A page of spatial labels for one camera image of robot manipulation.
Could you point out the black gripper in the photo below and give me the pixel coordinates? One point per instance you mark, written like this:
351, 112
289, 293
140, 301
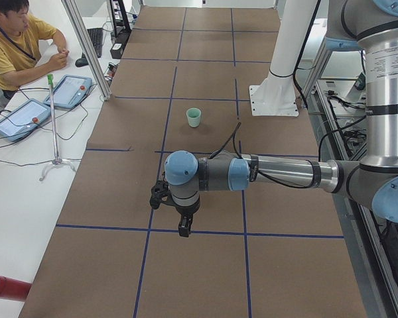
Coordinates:
186, 211

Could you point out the mint green cup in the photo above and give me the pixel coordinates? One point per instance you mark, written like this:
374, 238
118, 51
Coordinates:
193, 116

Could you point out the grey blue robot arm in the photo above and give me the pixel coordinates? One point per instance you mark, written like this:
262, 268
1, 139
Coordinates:
371, 181

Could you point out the silver stand with green tip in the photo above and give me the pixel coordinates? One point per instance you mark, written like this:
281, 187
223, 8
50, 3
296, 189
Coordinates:
57, 161

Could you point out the far blue teach pendant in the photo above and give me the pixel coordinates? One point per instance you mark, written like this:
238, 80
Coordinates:
70, 91

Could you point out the blue teach pendant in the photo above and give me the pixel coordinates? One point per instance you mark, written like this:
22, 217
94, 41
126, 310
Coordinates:
70, 91
23, 120

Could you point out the black box with label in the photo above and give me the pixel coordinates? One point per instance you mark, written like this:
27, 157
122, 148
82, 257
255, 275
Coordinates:
116, 51

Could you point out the near blue teach pendant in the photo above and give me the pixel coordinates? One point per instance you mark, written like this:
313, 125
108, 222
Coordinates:
23, 120

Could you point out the black computer mouse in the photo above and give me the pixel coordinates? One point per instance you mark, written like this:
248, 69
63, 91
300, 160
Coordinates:
81, 62

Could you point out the red cylinder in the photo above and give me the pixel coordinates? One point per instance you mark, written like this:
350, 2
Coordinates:
12, 289

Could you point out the black keyboard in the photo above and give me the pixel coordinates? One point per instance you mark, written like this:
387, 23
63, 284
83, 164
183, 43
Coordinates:
96, 37

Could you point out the man in yellow shirt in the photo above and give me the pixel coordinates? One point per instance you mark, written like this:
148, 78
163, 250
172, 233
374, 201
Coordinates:
20, 34

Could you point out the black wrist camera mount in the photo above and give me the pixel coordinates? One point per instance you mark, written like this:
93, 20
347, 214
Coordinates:
160, 194

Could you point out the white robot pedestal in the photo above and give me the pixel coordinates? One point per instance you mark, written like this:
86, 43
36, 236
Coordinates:
275, 96

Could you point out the aluminium frame post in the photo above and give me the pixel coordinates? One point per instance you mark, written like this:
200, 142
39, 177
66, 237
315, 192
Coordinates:
86, 46

